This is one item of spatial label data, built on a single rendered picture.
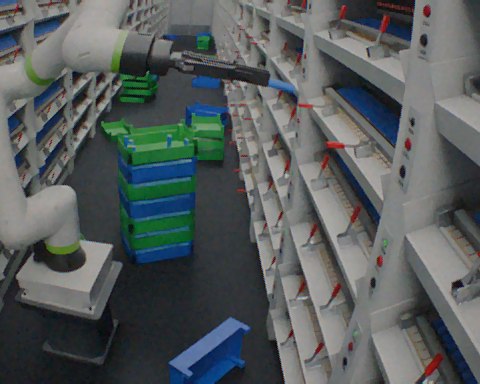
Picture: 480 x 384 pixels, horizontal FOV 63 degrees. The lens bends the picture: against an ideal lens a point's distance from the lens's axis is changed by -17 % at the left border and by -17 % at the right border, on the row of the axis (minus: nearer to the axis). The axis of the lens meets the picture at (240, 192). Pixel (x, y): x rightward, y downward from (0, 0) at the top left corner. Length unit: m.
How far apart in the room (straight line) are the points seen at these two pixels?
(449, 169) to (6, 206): 1.06
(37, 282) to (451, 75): 1.23
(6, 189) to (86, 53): 0.51
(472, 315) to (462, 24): 0.36
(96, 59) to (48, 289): 0.77
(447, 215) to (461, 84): 0.19
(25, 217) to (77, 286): 0.27
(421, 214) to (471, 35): 0.27
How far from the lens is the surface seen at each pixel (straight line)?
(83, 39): 0.89
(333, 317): 1.07
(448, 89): 0.60
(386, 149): 0.84
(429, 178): 0.63
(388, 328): 0.77
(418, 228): 0.66
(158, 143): 2.04
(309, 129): 1.30
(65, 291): 1.37
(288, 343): 1.52
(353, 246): 0.96
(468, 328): 0.51
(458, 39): 0.60
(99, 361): 1.60
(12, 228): 1.26
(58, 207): 1.31
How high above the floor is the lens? 1.20
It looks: 26 degrees down
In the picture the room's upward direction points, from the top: 5 degrees clockwise
